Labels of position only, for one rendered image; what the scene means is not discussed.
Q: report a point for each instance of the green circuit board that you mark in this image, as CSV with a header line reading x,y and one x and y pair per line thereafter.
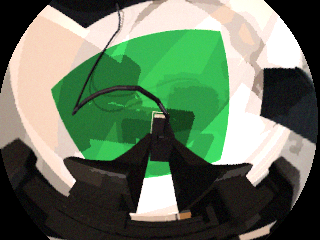
x,y
186,69

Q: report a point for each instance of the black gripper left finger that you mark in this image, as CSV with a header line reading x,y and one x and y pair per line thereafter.
x,y
124,174

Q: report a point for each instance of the black cable with plug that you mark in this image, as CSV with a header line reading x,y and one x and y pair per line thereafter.
x,y
162,135

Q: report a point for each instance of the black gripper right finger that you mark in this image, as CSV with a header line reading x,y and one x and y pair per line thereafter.
x,y
194,177

